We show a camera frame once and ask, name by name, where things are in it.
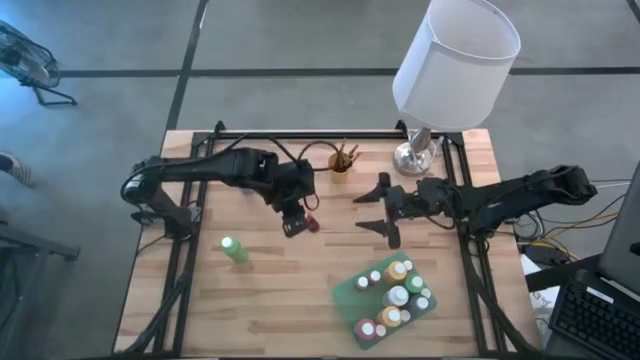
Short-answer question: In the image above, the black floor fan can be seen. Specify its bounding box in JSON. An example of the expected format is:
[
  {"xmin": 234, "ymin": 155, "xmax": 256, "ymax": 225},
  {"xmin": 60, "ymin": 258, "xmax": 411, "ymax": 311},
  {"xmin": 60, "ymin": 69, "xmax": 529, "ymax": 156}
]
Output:
[{"xmin": 0, "ymin": 19, "xmax": 79, "ymax": 109}]

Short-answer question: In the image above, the large red paint bottle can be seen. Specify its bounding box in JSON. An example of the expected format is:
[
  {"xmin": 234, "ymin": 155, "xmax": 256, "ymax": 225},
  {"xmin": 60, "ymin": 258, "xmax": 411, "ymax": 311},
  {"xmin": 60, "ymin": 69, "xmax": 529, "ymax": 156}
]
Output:
[{"xmin": 353, "ymin": 318, "xmax": 380, "ymax": 342}]

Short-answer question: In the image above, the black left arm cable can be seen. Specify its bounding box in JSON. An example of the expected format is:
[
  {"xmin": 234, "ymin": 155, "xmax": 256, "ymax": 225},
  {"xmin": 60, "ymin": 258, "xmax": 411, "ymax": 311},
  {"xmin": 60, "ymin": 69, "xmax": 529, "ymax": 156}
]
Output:
[{"xmin": 197, "ymin": 130, "xmax": 342, "ymax": 211}]

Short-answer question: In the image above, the black computer keyboard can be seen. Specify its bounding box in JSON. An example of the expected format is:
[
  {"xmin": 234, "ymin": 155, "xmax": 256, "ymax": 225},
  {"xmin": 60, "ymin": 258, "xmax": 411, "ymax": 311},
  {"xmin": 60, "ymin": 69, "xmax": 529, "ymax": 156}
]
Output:
[{"xmin": 548, "ymin": 279, "xmax": 640, "ymax": 360}]

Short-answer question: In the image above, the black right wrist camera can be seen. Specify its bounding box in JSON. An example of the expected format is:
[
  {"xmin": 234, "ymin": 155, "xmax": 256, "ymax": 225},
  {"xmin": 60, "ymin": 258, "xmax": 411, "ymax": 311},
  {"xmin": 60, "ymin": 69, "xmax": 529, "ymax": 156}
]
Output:
[{"xmin": 398, "ymin": 185, "xmax": 422, "ymax": 221}]

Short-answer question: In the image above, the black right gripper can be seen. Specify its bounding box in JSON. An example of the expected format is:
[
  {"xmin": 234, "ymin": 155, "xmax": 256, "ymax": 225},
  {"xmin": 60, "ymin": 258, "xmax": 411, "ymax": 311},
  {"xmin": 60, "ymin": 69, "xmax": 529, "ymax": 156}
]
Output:
[{"xmin": 353, "ymin": 172, "xmax": 403, "ymax": 250}]

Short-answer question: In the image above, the grey side table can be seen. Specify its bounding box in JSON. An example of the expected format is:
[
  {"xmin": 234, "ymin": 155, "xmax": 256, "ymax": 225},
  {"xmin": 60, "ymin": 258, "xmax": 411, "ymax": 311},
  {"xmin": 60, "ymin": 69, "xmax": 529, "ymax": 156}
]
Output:
[{"xmin": 0, "ymin": 219, "xmax": 81, "ymax": 360}]

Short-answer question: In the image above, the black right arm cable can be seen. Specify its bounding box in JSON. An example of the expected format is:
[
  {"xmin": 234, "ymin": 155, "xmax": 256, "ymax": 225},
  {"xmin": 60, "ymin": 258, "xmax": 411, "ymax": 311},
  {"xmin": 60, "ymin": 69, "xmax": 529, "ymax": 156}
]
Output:
[{"xmin": 414, "ymin": 197, "xmax": 459, "ymax": 232}]

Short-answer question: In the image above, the large yellow paint bottle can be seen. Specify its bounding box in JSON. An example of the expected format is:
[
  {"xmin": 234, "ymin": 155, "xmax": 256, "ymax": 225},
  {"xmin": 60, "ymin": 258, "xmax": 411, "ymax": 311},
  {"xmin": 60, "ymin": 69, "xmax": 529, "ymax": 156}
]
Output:
[
  {"xmin": 383, "ymin": 259, "xmax": 409, "ymax": 284},
  {"xmin": 375, "ymin": 305, "xmax": 404, "ymax": 329}
]

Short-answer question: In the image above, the black power adapter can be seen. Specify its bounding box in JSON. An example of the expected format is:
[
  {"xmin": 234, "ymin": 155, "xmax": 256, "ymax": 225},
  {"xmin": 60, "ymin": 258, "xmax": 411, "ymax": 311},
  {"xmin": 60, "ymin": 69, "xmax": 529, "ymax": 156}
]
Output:
[{"xmin": 523, "ymin": 241, "xmax": 571, "ymax": 267}]

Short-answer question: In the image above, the grey computer monitor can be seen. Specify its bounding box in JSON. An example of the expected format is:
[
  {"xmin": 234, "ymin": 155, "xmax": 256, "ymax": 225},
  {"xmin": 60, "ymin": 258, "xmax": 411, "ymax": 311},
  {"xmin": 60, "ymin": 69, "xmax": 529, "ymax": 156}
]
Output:
[{"xmin": 597, "ymin": 162, "xmax": 640, "ymax": 297}]

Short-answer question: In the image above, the white paper sheet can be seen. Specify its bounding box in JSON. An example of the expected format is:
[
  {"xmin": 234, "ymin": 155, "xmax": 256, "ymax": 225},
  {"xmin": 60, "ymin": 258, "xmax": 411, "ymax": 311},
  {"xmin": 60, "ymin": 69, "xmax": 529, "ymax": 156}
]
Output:
[{"xmin": 519, "ymin": 253, "xmax": 559, "ymax": 351}]

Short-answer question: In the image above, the teal translucent plastic bin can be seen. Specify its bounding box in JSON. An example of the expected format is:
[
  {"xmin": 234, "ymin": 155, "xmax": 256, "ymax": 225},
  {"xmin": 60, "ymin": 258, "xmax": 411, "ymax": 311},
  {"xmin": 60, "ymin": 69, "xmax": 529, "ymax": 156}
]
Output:
[{"xmin": 330, "ymin": 252, "xmax": 439, "ymax": 351}]

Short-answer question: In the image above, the dark office desk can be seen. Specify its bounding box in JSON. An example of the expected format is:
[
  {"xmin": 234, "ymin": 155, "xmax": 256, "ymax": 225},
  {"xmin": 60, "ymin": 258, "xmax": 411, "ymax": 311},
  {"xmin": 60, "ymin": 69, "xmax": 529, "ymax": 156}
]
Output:
[{"xmin": 524, "ymin": 252, "xmax": 640, "ymax": 360}]

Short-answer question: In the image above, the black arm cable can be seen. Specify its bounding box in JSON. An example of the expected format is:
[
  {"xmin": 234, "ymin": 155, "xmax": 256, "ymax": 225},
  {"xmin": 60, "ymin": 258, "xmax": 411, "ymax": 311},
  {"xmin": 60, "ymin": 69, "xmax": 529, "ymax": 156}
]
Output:
[
  {"xmin": 197, "ymin": 130, "xmax": 342, "ymax": 211},
  {"xmin": 414, "ymin": 197, "xmax": 459, "ymax": 232}
]

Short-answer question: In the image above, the large slate blue paint bottle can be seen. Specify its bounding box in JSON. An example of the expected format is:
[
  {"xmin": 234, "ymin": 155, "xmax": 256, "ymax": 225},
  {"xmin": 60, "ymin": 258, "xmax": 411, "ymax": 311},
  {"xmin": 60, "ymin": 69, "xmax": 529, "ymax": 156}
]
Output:
[{"xmin": 409, "ymin": 294, "xmax": 432, "ymax": 316}]

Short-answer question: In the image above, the large green paint bottle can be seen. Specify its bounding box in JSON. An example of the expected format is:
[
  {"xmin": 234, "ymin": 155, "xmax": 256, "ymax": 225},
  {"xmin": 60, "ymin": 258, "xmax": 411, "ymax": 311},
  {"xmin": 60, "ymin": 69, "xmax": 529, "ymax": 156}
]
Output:
[
  {"xmin": 220, "ymin": 235, "xmax": 250, "ymax": 265},
  {"xmin": 403, "ymin": 273, "xmax": 426, "ymax": 295}
]

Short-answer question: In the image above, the large white paint bottle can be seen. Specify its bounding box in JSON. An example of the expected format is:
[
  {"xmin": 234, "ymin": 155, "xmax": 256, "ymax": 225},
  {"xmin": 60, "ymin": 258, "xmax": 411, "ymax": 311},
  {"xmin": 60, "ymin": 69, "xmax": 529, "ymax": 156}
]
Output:
[{"xmin": 382, "ymin": 284, "xmax": 411, "ymax": 309}]

